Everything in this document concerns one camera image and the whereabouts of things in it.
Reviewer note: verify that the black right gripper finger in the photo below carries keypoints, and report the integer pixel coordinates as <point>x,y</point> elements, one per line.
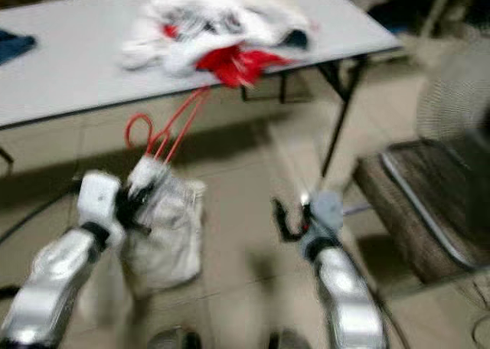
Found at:
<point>280,220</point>

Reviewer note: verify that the blue denim shorts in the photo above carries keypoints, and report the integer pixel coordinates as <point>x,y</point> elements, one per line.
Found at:
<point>15,47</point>

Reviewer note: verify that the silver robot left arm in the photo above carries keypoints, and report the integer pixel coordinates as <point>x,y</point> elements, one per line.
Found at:
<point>57,280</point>

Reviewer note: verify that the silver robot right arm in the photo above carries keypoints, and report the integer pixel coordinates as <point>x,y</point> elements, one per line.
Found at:
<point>348,295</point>

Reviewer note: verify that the grey robot right foot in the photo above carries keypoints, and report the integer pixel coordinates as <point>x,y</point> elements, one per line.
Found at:
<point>291,340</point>

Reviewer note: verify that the white folding table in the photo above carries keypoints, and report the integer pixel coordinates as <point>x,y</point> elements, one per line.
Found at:
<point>76,66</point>

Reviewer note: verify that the red garment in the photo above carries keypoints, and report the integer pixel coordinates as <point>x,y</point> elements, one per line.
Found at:
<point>233,64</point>

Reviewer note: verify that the black standing fan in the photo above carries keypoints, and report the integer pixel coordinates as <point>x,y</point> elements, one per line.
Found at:
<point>455,96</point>

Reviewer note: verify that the white shirt with black print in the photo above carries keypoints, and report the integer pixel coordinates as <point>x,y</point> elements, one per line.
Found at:
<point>207,20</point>

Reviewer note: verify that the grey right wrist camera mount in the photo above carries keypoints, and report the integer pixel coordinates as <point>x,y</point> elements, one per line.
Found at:
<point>323,213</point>

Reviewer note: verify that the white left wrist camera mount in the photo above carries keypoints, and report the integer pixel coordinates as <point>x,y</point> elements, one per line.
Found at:
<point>98,198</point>

